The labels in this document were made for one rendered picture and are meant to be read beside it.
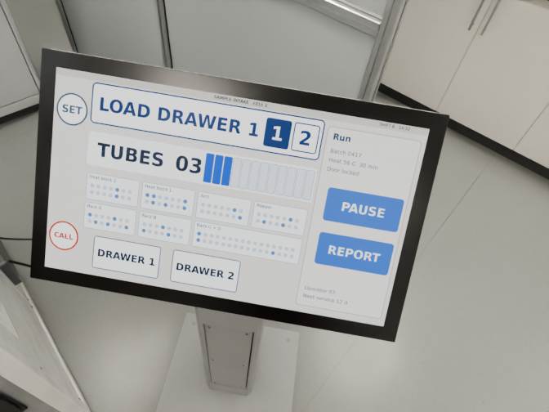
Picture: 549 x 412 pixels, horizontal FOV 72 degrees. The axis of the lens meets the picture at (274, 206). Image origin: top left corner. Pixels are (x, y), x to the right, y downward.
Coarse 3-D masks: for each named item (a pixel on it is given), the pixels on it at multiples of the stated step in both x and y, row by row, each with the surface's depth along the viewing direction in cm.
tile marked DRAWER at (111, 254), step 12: (96, 240) 51; (108, 240) 51; (120, 240) 51; (96, 252) 51; (108, 252) 51; (120, 252) 51; (132, 252) 51; (144, 252) 51; (156, 252) 51; (96, 264) 52; (108, 264) 52; (120, 264) 52; (132, 264) 51; (144, 264) 51; (156, 264) 51; (144, 276) 52; (156, 276) 52
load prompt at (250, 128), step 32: (96, 96) 48; (128, 96) 48; (160, 96) 47; (128, 128) 48; (160, 128) 48; (192, 128) 48; (224, 128) 48; (256, 128) 48; (288, 128) 47; (320, 128) 47
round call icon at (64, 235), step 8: (48, 224) 51; (56, 224) 51; (64, 224) 51; (72, 224) 51; (48, 232) 51; (56, 232) 51; (64, 232) 51; (72, 232) 51; (48, 240) 51; (56, 240) 51; (64, 240) 51; (72, 240) 51; (48, 248) 52; (56, 248) 52; (64, 248) 52; (72, 248) 52
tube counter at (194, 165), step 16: (176, 160) 49; (192, 160) 49; (208, 160) 49; (224, 160) 48; (240, 160) 48; (256, 160) 48; (176, 176) 49; (192, 176) 49; (208, 176) 49; (224, 176) 49; (240, 176) 49; (256, 176) 49; (272, 176) 48; (288, 176) 48; (304, 176) 48; (256, 192) 49; (272, 192) 49; (288, 192) 49; (304, 192) 49
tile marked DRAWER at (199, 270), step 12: (180, 252) 51; (192, 252) 51; (180, 264) 51; (192, 264) 51; (204, 264) 51; (216, 264) 51; (228, 264) 51; (240, 264) 51; (180, 276) 51; (192, 276) 51; (204, 276) 51; (216, 276) 51; (228, 276) 51; (216, 288) 51; (228, 288) 51
